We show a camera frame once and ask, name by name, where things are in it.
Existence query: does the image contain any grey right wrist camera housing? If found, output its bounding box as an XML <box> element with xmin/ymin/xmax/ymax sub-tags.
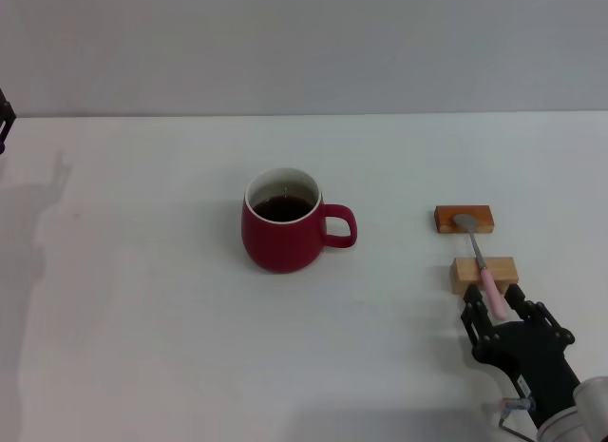
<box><xmin>573</xmin><ymin>375</ymin><xmax>608</xmax><ymax>411</ymax></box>

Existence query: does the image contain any pink handled metal spoon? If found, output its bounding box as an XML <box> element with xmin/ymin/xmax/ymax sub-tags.
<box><xmin>451</xmin><ymin>213</ymin><xmax>508</xmax><ymax>321</ymax></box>

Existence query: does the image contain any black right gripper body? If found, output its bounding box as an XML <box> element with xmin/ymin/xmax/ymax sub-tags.
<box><xmin>469</xmin><ymin>319</ymin><xmax>583</xmax><ymax>429</ymax></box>

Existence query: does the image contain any red ceramic coffee cup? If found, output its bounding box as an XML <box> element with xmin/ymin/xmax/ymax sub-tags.
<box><xmin>240</xmin><ymin>167</ymin><xmax>358</xmax><ymax>275</ymax></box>

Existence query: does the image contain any light wooden arch block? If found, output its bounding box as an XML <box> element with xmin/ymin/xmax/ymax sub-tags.
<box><xmin>449</xmin><ymin>256</ymin><xmax>518</xmax><ymax>296</ymax></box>

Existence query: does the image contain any dark brown wooden block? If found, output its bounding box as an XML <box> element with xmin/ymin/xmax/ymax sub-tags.
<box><xmin>434</xmin><ymin>204</ymin><xmax>497</xmax><ymax>236</ymax></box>

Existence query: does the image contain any right gripper connector cable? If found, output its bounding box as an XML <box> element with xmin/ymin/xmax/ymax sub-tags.
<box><xmin>497</xmin><ymin>396</ymin><xmax>541</xmax><ymax>441</ymax></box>

